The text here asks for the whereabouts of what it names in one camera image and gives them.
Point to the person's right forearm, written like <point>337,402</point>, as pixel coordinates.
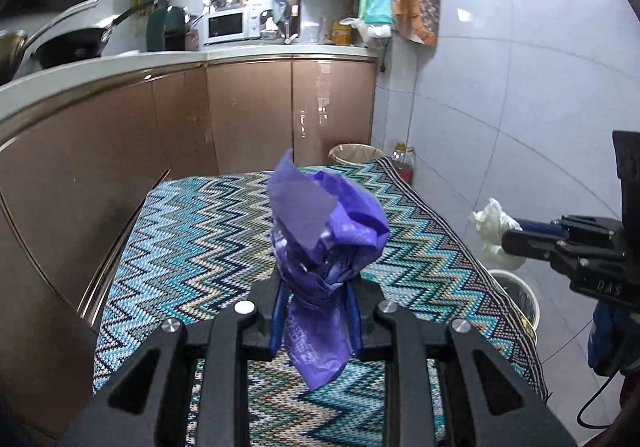
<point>631,387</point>

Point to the white bin with black liner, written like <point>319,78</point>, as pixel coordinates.
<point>534,307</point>

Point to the brown kitchen cabinet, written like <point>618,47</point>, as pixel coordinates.
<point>250,117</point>

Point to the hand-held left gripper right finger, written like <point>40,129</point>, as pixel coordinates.
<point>354,322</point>

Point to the black wok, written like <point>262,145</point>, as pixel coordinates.
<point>70,47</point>

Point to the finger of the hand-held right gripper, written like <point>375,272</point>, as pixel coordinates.
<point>530,244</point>
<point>542,228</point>

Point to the purple plastic bag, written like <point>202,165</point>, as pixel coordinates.
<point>345,222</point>

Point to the beige waste bin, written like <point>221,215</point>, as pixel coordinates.
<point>355,153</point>

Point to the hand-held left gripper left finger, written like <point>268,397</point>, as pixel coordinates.
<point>276,327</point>

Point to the steel pan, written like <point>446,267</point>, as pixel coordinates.
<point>55,19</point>

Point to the person's right hand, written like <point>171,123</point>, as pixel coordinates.
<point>607,337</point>

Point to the white plastic bag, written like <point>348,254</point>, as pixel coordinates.
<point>372,32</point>

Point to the green electric kettle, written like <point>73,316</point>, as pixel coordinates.
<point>165,29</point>

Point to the teal zigzag tablecloth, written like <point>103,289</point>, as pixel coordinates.
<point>200,237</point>

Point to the yellow food packet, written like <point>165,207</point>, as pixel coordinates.
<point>341,33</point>

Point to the brown jar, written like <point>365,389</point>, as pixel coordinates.
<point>192,39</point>

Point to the blue cloth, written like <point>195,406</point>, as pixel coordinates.
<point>280,9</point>

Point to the white microwave oven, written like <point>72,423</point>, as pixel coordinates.
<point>227,27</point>

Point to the white paper tissue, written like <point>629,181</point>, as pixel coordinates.
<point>492,222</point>

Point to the cooking oil bottle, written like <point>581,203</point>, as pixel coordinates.
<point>404,167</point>

